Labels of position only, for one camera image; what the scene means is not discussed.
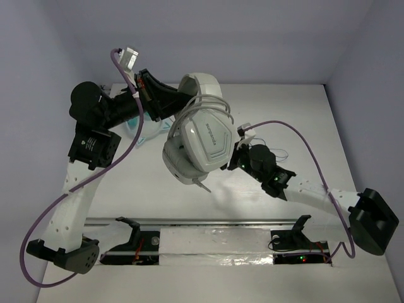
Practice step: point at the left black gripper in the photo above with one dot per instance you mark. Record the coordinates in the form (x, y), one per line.
(149, 95)

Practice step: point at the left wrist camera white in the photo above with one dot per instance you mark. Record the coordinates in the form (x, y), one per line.
(127, 59)

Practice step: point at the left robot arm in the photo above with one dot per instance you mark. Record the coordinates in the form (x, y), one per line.
(90, 156)

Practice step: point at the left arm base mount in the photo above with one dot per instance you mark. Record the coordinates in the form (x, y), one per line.
(124, 243)

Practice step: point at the white over-ear headphones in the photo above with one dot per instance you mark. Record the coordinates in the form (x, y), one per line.
(203, 134)

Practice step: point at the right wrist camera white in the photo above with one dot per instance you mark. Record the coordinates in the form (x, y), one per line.
(246, 134)

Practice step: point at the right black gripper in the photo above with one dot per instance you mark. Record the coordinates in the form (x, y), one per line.
(235, 154)

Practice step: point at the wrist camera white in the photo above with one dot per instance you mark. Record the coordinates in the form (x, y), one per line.
(246, 134)
(127, 59)

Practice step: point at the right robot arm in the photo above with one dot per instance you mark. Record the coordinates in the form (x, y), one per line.
(363, 218)

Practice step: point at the teal cat-ear headphones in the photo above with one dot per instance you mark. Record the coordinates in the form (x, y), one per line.
(150, 129)

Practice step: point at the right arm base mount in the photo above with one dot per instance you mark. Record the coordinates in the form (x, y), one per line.
(291, 246)

